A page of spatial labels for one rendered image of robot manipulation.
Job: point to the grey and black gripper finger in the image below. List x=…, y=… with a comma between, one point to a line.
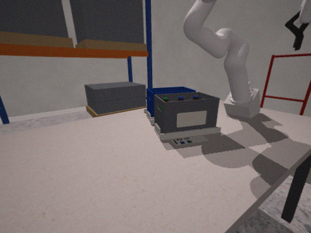
x=298, y=32

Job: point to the white paper pick list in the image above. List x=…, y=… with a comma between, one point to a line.
x=189, y=140

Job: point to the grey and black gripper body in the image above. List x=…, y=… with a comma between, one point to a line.
x=305, y=14

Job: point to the blue crate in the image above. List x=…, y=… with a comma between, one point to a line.
x=150, y=92

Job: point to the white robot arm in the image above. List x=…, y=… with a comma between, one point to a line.
x=217, y=45

